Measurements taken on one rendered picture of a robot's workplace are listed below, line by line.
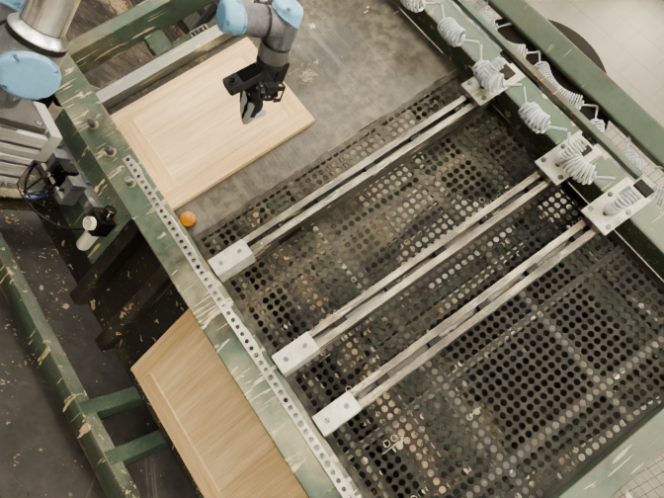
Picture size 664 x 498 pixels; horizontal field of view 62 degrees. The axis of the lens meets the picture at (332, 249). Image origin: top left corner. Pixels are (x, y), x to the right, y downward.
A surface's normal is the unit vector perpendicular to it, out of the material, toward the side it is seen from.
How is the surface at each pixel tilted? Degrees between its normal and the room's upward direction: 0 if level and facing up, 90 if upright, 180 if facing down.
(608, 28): 90
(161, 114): 58
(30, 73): 98
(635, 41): 90
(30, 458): 0
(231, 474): 90
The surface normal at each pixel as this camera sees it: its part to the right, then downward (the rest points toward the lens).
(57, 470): 0.68, -0.65
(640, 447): -0.03, -0.34
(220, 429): -0.45, 0.00
